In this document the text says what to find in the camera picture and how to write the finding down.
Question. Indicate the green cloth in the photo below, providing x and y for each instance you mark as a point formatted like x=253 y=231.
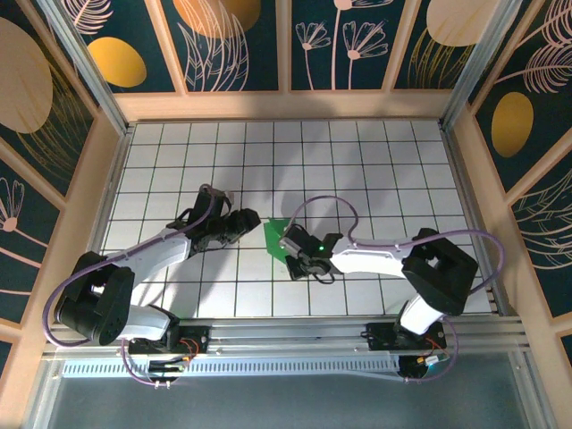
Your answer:
x=273 y=239

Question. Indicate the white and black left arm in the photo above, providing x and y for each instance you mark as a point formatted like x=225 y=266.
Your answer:
x=156 y=257

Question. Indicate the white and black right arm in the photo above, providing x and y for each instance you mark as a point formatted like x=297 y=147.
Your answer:
x=371 y=261

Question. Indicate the black left controller box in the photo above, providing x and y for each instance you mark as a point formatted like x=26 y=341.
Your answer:
x=167 y=367

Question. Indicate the orange circle white leaves panel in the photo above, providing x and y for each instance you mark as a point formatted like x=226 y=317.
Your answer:
x=214 y=44

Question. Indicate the beige circle gold lines panel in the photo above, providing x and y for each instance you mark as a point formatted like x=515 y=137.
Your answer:
x=27 y=89
x=429 y=53

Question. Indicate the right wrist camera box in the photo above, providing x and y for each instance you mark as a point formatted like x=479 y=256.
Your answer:
x=297 y=241

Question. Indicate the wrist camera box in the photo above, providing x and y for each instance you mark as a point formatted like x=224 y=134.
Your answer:
x=210 y=203
x=297 y=241

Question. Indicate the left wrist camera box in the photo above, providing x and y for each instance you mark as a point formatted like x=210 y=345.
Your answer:
x=210 y=203

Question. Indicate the aluminium front frame rail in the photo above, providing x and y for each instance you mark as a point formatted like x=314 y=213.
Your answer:
x=290 y=335

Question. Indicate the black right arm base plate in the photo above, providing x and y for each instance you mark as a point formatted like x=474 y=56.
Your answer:
x=380 y=339

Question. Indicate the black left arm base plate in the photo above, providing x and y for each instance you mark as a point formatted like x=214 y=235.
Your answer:
x=201 y=335

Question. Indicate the aluminium table side rail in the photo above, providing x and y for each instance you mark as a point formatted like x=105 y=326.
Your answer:
x=103 y=223
x=474 y=223

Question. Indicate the white flowers wall panel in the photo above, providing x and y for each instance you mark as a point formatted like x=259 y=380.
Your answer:
x=322 y=67

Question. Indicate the single white flower wall panel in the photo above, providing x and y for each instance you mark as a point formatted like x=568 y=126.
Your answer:
x=27 y=250

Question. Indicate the aluminium frame post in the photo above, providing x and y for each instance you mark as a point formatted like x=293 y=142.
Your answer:
x=534 y=393
x=42 y=397
x=95 y=73
x=476 y=62

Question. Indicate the white leaf lines wall panel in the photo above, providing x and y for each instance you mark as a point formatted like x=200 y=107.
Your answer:
x=545 y=250

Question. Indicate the yellow oval feather wall panel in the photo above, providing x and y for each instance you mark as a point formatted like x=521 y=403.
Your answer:
x=514 y=125

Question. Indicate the aluminium front frame post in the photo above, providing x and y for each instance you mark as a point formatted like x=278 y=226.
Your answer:
x=42 y=397
x=534 y=393

